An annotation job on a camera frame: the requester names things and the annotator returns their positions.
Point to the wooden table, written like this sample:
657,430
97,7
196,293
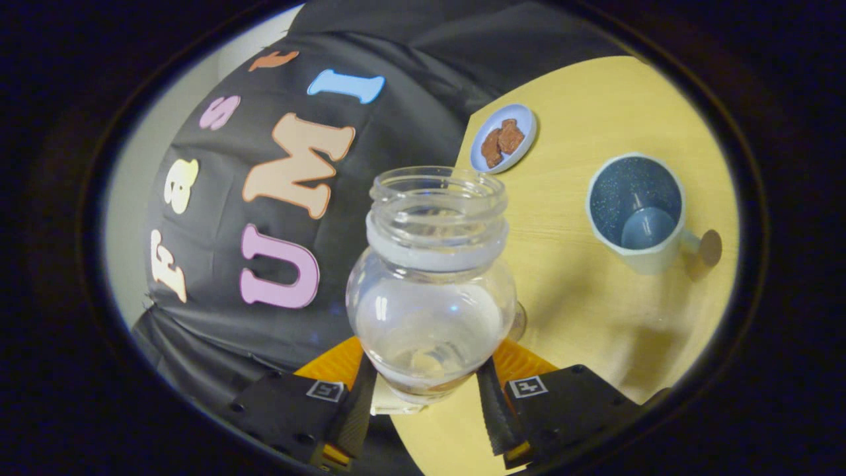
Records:
581,317

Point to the clear plastic juice bottle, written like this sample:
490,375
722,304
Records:
436,251

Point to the black backdrop cloth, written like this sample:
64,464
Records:
410,99

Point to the brown meat piece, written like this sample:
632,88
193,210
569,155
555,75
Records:
491,147
510,135

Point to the white cup with blue inside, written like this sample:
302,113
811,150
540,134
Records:
634,192

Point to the clear juice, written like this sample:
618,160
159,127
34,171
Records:
429,344

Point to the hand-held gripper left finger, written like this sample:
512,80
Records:
291,410

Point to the round brown coaster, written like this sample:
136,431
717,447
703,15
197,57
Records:
712,248

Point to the light blue plate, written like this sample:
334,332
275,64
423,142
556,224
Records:
522,119

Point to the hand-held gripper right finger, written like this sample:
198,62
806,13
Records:
568,403

